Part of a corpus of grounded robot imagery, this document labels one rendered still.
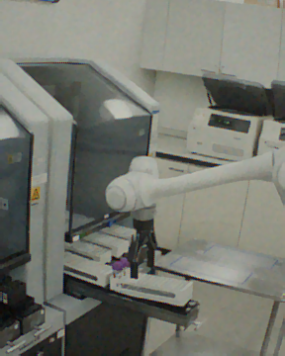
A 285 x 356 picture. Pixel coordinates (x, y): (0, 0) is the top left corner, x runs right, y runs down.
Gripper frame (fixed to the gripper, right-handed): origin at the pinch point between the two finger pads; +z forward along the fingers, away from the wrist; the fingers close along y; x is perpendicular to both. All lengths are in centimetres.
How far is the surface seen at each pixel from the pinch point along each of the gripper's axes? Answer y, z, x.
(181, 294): -5.0, 4.9, -17.8
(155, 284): -2.8, 3.7, -6.7
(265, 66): 258, -79, 18
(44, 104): -17, -60, 30
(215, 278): 29.6, 11.3, -18.6
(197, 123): 231, -31, 69
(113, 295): -6.8, 10.0, 8.7
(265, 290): 29, 14, -41
